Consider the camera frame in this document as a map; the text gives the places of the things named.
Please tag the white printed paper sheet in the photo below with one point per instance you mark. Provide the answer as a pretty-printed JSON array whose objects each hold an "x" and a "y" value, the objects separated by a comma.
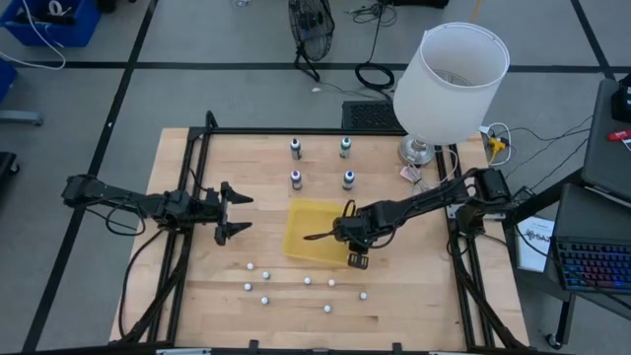
[{"x": 535, "y": 251}]

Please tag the white power strip yellow plug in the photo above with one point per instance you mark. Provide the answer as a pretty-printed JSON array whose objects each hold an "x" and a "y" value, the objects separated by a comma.
[{"x": 497, "y": 145}]

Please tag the black caster base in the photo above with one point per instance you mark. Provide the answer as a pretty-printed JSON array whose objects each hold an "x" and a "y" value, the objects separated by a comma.
[{"x": 6, "y": 167}]

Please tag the backlit computer keyboard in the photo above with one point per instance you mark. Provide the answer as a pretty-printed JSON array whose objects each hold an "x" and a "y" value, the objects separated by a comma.
[{"x": 591, "y": 266}]

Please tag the black metal table frame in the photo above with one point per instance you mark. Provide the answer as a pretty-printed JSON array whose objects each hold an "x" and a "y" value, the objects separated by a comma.
[{"x": 315, "y": 131}]

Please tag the large green-capped coloring bottle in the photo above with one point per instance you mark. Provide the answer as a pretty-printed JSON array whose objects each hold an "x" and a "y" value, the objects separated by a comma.
[{"x": 345, "y": 148}]

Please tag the yellow translucent plastic bin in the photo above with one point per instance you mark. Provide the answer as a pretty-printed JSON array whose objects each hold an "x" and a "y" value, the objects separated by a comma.
[{"x": 308, "y": 227}]

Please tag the black device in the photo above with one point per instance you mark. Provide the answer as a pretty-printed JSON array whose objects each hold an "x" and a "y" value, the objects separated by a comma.
[{"x": 623, "y": 98}]

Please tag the large blue-capped coloring bottle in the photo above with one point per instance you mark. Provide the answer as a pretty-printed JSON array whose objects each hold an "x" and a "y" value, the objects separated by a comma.
[{"x": 348, "y": 181}]

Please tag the dark grey rolling desk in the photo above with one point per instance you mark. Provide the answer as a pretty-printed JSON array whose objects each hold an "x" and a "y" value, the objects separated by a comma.
[{"x": 606, "y": 148}]

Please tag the red marker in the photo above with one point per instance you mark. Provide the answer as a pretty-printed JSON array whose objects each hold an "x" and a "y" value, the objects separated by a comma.
[{"x": 618, "y": 135}]

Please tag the grey metal foot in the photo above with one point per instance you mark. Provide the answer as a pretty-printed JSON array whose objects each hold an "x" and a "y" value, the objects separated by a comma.
[{"x": 20, "y": 117}]

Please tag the black floor fan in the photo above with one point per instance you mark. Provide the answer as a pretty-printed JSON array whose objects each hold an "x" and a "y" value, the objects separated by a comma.
[{"x": 311, "y": 24}]

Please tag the black perforated floor box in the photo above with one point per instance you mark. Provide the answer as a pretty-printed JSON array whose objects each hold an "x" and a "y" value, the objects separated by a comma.
[{"x": 367, "y": 116}]

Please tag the blue plastic crate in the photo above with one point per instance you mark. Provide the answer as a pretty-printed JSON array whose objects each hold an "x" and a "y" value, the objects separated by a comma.
[
  {"x": 6, "y": 79},
  {"x": 74, "y": 29}
]

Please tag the white shade table lamp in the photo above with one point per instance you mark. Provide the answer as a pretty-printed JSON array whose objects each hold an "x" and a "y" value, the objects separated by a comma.
[{"x": 451, "y": 98}]

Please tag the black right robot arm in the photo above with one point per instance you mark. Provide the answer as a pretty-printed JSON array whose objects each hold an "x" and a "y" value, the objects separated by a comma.
[{"x": 429, "y": 197}]

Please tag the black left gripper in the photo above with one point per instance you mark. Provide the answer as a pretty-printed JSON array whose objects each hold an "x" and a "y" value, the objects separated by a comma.
[{"x": 207, "y": 213}]

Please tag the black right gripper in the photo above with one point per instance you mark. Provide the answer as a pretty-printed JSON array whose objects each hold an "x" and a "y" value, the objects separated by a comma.
[{"x": 355, "y": 229}]

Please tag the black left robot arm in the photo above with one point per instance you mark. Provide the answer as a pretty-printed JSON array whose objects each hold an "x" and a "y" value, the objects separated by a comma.
[{"x": 123, "y": 199}]

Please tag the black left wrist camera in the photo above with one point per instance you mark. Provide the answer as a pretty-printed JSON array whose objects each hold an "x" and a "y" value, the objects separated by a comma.
[{"x": 212, "y": 195}]

